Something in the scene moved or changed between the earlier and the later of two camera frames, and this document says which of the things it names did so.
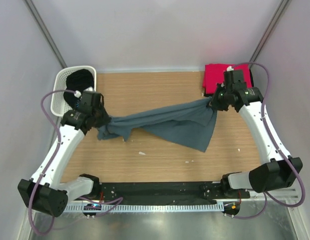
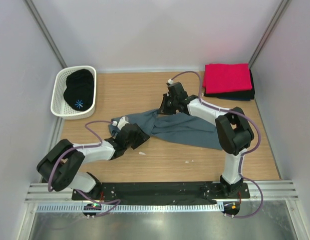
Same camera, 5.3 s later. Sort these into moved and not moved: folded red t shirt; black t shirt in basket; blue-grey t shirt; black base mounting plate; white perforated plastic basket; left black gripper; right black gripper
Moved: blue-grey t shirt; left black gripper; right black gripper
Not moved: white perforated plastic basket; folded red t shirt; black base mounting plate; black t shirt in basket
